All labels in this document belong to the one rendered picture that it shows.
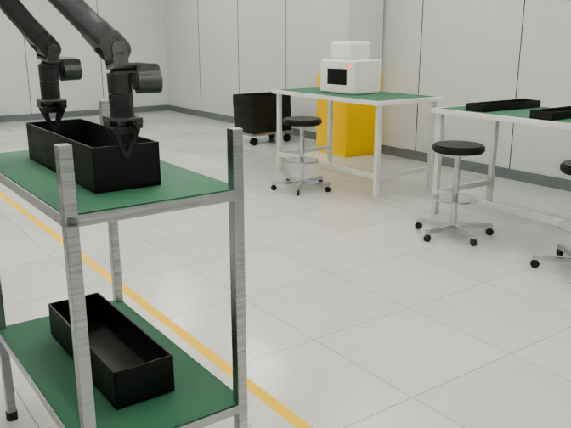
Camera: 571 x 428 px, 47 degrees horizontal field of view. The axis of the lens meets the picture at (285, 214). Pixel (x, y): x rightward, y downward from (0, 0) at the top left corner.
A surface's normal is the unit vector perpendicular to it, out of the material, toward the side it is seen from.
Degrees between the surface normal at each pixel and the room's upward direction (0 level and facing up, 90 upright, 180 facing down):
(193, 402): 0
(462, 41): 90
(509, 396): 0
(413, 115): 90
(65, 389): 0
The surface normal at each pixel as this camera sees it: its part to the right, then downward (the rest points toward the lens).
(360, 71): 0.66, 0.20
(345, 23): -0.81, 0.15
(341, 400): 0.00, -0.96
